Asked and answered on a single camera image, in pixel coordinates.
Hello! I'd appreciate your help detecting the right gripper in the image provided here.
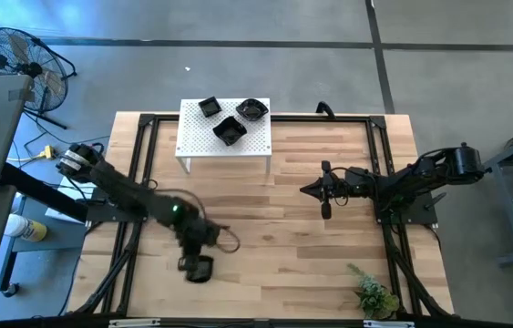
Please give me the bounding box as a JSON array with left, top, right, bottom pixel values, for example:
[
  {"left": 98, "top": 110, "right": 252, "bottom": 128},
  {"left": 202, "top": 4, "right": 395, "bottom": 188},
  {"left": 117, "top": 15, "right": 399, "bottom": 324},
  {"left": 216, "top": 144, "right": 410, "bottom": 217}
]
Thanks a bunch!
[{"left": 300, "top": 159, "right": 378, "bottom": 220}]

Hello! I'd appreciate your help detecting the black oval plate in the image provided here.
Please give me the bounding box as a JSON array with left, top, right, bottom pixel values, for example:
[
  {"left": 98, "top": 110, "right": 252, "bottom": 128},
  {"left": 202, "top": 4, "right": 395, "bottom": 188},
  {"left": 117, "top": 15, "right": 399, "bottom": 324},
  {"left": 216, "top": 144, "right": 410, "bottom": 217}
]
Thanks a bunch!
[{"left": 178, "top": 254, "right": 215, "bottom": 284}]

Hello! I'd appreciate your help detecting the white perforated riser shelf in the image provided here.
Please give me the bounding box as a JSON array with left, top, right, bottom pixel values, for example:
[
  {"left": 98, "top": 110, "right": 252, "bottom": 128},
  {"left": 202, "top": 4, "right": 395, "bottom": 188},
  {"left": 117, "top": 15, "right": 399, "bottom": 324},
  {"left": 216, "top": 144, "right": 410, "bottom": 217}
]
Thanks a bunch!
[{"left": 174, "top": 97, "right": 273, "bottom": 175}]

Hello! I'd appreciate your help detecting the black table edge rail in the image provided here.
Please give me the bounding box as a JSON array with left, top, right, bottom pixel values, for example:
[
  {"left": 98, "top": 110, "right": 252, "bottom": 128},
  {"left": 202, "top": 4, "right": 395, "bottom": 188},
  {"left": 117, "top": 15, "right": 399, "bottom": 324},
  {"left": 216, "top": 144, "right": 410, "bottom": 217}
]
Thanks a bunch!
[{"left": 0, "top": 313, "right": 513, "bottom": 328}]

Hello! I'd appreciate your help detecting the white paper sheet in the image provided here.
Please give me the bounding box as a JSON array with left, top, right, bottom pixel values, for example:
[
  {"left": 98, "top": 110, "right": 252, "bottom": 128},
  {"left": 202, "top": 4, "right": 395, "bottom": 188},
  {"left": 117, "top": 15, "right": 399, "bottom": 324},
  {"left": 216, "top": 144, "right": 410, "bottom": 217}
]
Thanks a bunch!
[{"left": 45, "top": 175, "right": 98, "bottom": 225}]

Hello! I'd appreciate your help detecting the silver metal bracket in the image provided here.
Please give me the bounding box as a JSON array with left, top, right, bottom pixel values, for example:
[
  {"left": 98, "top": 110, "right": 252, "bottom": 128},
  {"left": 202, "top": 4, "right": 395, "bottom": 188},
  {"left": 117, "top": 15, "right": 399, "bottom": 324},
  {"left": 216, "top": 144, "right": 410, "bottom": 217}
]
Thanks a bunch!
[
  {"left": 108, "top": 318, "right": 161, "bottom": 328},
  {"left": 363, "top": 320, "right": 416, "bottom": 328}
]

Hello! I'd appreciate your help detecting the black rounded plate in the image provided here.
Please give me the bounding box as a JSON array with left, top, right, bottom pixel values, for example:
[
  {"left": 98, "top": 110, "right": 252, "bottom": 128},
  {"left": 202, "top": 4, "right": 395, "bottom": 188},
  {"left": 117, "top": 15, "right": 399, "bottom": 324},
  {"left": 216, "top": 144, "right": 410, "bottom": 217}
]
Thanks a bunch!
[{"left": 235, "top": 97, "right": 270, "bottom": 122}]

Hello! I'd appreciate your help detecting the black small square dish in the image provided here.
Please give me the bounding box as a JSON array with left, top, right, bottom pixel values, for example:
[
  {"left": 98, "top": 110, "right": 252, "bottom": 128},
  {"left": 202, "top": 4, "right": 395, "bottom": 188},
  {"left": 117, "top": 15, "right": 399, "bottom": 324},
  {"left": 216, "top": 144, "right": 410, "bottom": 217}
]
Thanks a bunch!
[{"left": 198, "top": 96, "right": 223, "bottom": 118}]

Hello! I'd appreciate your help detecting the black hook-shaped clamp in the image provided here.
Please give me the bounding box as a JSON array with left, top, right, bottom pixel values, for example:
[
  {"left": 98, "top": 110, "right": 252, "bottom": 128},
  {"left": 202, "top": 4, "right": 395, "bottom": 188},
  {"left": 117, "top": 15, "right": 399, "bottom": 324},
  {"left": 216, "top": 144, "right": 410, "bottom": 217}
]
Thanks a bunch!
[{"left": 314, "top": 100, "right": 337, "bottom": 120}]

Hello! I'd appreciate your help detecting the black floor fan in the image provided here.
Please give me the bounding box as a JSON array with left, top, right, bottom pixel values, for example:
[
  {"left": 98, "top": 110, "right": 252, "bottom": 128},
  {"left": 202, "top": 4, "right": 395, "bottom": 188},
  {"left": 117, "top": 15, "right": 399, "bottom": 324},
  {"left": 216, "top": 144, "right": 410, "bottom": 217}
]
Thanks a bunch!
[{"left": 0, "top": 26, "right": 78, "bottom": 131}]

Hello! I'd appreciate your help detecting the black wavy square plate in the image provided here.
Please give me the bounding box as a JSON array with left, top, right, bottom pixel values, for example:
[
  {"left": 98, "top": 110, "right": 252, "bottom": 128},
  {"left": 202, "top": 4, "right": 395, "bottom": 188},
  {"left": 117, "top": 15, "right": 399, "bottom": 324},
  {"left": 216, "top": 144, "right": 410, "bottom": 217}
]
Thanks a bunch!
[{"left": 212, "top": 115, "right": 248, "bottom": 148}]

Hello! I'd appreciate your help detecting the small green potted plant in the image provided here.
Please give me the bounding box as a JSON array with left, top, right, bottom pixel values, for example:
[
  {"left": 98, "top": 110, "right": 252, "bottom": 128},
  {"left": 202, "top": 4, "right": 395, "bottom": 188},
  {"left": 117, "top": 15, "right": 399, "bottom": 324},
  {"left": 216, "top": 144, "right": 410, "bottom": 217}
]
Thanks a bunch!
[{"left": 347, "top": 262, "right": 401, "bottom": 320}]

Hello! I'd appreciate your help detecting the blue-grey low cart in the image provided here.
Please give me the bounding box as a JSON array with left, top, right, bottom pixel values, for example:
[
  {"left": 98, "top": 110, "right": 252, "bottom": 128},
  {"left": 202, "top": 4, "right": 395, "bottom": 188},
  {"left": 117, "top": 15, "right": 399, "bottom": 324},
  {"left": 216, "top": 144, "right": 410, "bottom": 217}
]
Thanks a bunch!
[{"left": 0, "top": 195, "right": 88, "bottom": 298}]

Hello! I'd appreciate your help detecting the white yellow wipes canister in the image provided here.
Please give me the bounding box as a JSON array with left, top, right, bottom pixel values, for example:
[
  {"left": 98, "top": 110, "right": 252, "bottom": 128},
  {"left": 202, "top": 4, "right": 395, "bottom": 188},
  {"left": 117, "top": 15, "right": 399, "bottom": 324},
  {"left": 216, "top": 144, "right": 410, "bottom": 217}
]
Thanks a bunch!
[{"left": 4, "top": 217, "right": 48, "bottom": 242}]

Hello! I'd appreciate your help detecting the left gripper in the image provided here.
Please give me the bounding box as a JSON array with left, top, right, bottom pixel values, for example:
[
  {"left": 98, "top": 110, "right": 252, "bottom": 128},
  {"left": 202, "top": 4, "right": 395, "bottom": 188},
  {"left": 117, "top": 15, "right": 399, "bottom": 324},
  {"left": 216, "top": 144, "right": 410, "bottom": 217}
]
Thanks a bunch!
[{"left": 177, "top": 217, "right": 221, "bottom": 273}]

